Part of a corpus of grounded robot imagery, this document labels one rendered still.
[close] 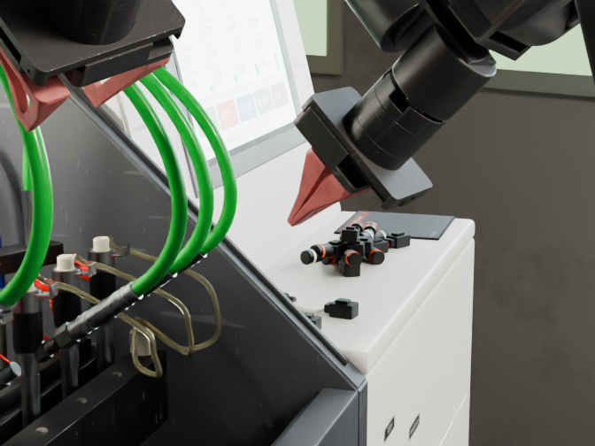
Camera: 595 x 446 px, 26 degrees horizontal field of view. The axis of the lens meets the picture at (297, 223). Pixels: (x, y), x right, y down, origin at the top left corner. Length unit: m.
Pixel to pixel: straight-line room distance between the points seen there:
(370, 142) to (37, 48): 0.30
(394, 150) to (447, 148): 2.42
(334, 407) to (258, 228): 0.47
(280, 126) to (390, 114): 0.97
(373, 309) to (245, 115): 0.36
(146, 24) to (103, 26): 0.04
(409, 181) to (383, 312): 0.60
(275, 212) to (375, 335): 0.41
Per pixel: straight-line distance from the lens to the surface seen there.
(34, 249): 0.93
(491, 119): 3.28
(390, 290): 1.64
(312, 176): 0.96
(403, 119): 0.92
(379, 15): 0.93
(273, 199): 1.82
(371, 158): 0.94
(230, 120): 1.71
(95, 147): 1.41
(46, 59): 0.73
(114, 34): 0.74
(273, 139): 1.85
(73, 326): 1.20
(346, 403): 1.34
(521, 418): 3.41
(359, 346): 1.42
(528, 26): 0.89
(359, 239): 1.77
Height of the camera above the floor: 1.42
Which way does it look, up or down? 13 degrees down
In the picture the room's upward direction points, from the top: straight up
